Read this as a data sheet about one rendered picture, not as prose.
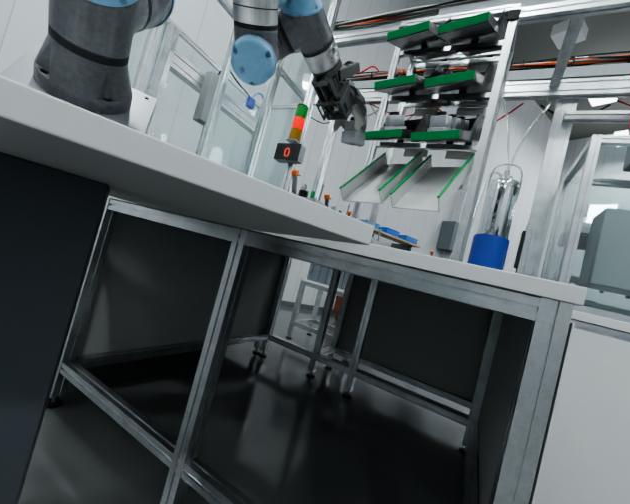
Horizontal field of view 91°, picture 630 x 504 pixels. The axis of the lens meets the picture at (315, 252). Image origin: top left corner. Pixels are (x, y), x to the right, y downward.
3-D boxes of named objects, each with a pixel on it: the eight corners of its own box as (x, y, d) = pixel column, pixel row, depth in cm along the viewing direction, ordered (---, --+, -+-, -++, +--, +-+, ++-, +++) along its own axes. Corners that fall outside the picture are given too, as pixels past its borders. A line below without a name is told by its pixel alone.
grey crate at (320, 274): (361, 295, 283) (368, 271, 284) (305, 278, 313) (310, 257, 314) (375, 297, 320) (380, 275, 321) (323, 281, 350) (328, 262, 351)
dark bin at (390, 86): (415, 83, 86) (417, 53, 84) (374, 90, 95) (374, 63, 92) (448, 96, 107) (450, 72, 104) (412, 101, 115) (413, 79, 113)
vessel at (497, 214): (509, 237, 141) (528, 158, 142) (475, 232, 148) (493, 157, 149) (506, 243, 153) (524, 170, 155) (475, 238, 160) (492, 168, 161)
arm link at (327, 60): (310, 37, 70) (341, 30, 66) (318, 56, 74) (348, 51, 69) (297, 60, 68) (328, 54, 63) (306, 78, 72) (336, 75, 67)
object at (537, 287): (583, 306, 49) (588, 287, 49) (99, 195, 121) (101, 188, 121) (506, 306, 173) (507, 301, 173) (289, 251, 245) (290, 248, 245)
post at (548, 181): (530, 306, 161) (588, 55, 166) (510, 301, 165) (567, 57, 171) (528, 306, 165) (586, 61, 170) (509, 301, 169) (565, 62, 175)
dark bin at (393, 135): (401, 137, 86) (402, 108, 84) (361, 140, 94) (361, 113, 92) (437, 140, 106) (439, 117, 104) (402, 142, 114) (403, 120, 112)
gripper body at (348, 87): (323, 122, 80) (303, 82, 71) (336, 99, 83) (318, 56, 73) (349, 122, 76) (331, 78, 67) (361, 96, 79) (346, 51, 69)
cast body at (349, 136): (354, 142, 84) (357, 114, 82) (340, 142, 86) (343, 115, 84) (367, 147, 90) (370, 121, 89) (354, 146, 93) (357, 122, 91)
